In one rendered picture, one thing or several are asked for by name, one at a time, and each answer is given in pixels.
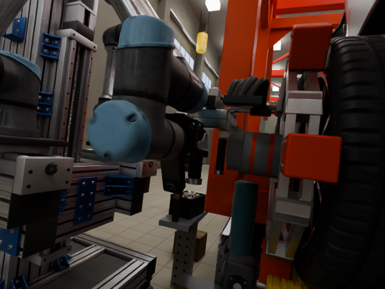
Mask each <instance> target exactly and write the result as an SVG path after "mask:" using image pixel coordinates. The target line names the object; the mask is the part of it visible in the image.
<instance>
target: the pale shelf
mask: <svg viewBox="0 0 385 289"><path fill-rule="evenodd" d="M207 214H208V212H205V211H204V213H202V214H200V215H198V216H196V217H194V218H192V219H190V220H186V219H184V218H180V217H179V222H178V223H177V224H176V223H173V222H171V220H172V215H170V214H168V215H166V216H164V217H163V218H161V219H160V220H159V225H161V226H165V227H168V228H172V229H177V230H180V231H184V232H189V231H191V230H192V229H193V227H195V226H196V224H197V223H199V222H200V220H201V219H203V218H204V216H205V215H207Z"/></svg>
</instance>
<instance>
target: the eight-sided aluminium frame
mask: <svg viewBox="0 0 385 289"><path fill-rule="evenodd" d="M283 78H285V79H286V96H285V103H284V117H283V121H284V129H283V135H282V142H283V140H284V138H285V137H286V136H287V135H288V134H289V133H294V129H295V123H296V122H298V123H306V125H305V134H313V135H318V134H319V127H320V119H321V117H322V115H323V92H322V91H320V86H319V80H318V77H317V71H316V70H289V68H288V59H286V64H285V72H284V77H283ZM297 78H300V79H299V81H304V87H305V90H304V91H298V90H297ZM280 123H281V117H277V123H276V126H275V132H274V133H276V134H279V133H280ZM313 182H314V181H313V180H308V179H300V184H299V190H298V192H294V191H290V190H288V187H289V177H286V176H284V175H283V174H282V173H281V172H280V167H279V172H278V178H269V200H268V214H267V217H266V226H265V233H266V249H265V253H266V257H268V258H271V259H275V260H279V261H284V262H287V263H291V262H292V260H294V255H295V253H296V251H297V248H298V245H299V243H300V241H301V238H302V236H303V233H304V231H305V228H306V227H309V222H310V218H311V213H312V208H313V201H312V193H313ZM274 188H275V189H276V191H275V196H274ZM286 223H290V224H291V225H290V228H289V232H288V231H287V228H286ZM279 238H280V240H279Z"/></svg>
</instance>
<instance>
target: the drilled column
mask: <svg viewBox="0 0 385 289"><path fill-rule="evenodd" d="M197 229H198V224H196V226H195V227H193V229H192V230H191V231H189V232H184V231H180V230H177V232H176V241H175V250H174V260H173V266H172V275H171V285H170V287H173V288H175V285H176V283H177V281H178V280H179V279H180V277H181V276H182V274H183V273H186V274H189V275H192V273H193V264H194V253H195V244H196V238H197ZM174 283H175V284H174Z"/></svg>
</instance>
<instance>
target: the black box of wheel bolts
mask: <svg viewBox="0 0 385 289"><path fill-rule="evenodd" d="M173 195H174V194H170V196H171V198H170V207H169V214H170V215H172V211H173V206H174V199H173ZM205 199H206V194H202V193H197V192H192V191H189V190H185V191H183V197H182V199H181V203H180V212H179V217H180V218H184V219H186V220H190V219H192V218H194V217H196V216H198V215H200V214H202V213H204V209H205Z"/></svg>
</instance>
